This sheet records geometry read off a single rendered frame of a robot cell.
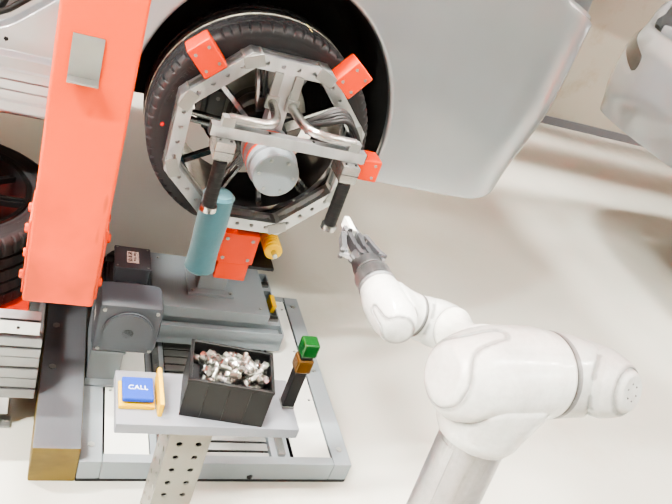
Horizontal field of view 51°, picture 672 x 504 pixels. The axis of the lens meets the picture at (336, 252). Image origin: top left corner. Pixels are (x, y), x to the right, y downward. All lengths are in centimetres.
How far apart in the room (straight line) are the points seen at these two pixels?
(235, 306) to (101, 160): 99
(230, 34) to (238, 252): 65
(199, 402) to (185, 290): 84
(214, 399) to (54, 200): 56
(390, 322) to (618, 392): 57
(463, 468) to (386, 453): 142
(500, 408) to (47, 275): 114
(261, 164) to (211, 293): 70
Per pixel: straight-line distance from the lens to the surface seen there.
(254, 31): 198
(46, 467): 207
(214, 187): 181
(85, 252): 172
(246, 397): 165
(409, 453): 252
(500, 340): 99
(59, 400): 213
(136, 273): 215
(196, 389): 163
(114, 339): 208
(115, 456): 208
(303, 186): 223
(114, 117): 155
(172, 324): 241
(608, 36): 718
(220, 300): 244
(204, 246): 202
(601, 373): 108
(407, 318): 150
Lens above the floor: 165
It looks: 29 degrees down
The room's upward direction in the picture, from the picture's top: 21 degrees clockwise
